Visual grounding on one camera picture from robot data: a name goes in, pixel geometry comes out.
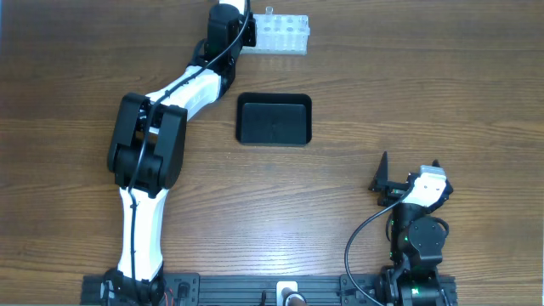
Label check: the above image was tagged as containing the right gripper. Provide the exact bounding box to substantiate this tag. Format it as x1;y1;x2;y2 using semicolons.
368;150;442;208

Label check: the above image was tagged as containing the black tray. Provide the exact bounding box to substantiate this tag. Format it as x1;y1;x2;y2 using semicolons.
235;92;314;148

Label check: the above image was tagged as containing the white test tube rack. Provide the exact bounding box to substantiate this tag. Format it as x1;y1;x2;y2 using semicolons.
241;14;311;56

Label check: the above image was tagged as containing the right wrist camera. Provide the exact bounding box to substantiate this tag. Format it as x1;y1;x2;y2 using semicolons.
409;164;448;208

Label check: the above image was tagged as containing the black cable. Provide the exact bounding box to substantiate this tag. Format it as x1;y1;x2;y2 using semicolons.
343;186;416;306
126;0;252;195

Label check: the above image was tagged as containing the mounting rail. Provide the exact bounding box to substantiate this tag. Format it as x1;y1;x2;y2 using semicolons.
80;271;458;306

